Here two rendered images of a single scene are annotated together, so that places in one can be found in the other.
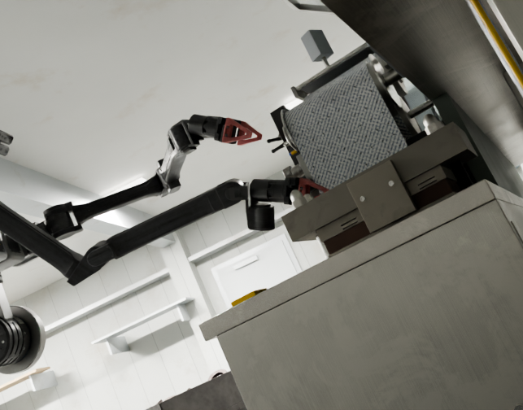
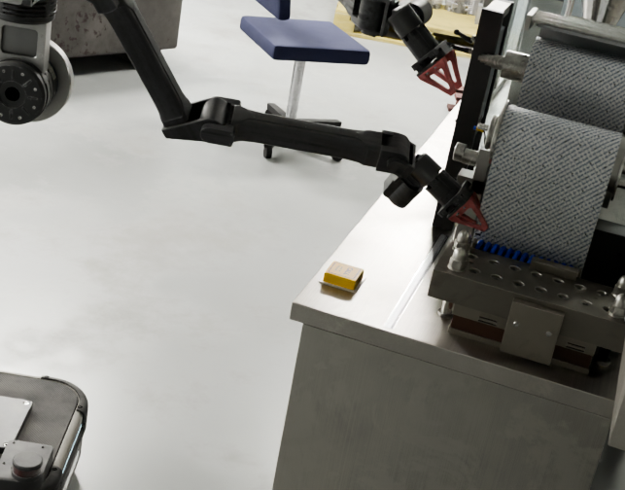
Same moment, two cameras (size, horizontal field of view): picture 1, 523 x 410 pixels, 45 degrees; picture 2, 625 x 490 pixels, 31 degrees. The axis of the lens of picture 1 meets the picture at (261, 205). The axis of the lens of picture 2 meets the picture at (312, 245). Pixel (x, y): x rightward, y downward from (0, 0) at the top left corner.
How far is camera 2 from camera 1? 1.42 m
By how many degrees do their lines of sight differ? 38
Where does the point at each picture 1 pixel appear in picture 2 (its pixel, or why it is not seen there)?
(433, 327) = (490, 454)
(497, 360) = not seen: outside the picture
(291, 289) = (400, 345)
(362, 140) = (554, 213)
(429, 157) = (595, 335)
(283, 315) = (377, 357)
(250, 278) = not seen: outside the picture
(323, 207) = (476, 295)
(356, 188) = (518, 312)
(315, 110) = (536, 148)
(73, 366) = not seen: outside the picture
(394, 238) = (515, 381)
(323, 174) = (494, 208)
